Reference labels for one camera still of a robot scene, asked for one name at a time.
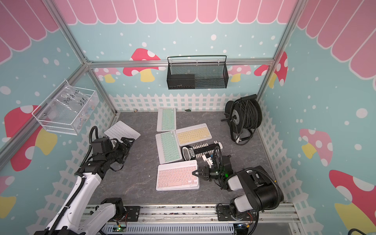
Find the black cable reel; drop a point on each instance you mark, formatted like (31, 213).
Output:
(244, 117)

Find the plastic bag in basket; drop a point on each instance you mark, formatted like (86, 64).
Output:
(70, 101)

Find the far green key keyboard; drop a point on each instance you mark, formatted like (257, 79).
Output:
(166, 119)

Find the pink key keyboard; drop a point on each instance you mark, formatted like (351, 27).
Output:
(177, 176)

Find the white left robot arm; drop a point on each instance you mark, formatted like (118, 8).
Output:
(67, 220)

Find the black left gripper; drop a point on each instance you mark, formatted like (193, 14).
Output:
(125, 149)

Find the black wire mesh basket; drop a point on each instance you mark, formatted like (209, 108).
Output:
(210, 70)

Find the yellow key white keyboard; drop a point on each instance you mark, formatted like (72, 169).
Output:
(193, 134)

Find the clear wire wall basket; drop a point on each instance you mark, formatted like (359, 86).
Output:
(52, 121)

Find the green key keyboard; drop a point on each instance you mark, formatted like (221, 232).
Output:
(166, 119)
(168, 148)

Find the near green key keyboard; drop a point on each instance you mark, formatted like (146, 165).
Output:
(168, 148)

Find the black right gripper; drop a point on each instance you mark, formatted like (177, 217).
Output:
(206, 173)

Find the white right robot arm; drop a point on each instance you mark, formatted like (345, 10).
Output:
(260, 191)

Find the black box in basket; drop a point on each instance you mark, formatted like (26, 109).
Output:
(180, 81)

